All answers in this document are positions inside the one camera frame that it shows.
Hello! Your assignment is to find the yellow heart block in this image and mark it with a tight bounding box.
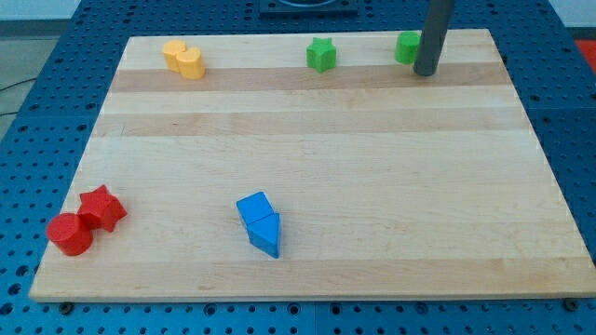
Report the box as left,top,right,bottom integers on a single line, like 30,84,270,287
176,47,206,79

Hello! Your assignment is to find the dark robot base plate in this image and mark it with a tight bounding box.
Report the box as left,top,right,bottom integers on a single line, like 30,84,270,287
257,0,359,17

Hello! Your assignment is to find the light wooden board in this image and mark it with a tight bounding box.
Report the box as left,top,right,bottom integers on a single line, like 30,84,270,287
30,29,595,302

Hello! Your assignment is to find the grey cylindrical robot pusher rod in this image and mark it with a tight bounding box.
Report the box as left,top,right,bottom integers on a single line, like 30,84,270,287
413,0,455,76

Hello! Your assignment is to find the blue cube block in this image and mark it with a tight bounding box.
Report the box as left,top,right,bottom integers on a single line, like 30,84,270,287
236,192,275,226

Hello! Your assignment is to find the green cylinder block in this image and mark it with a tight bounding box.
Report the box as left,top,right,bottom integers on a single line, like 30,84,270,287
394,32,421,64

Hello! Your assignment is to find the blue triangle block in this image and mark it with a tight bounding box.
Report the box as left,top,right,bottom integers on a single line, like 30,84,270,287
247,213,281,259

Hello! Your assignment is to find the red cylinder block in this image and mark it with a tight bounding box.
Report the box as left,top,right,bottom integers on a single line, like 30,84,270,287
46,213,93,256

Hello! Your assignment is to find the green star block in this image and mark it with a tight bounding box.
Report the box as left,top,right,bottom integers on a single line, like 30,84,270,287
306,37,337,74

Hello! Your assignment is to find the red star block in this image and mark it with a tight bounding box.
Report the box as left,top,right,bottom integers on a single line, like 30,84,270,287
77,185,128,233

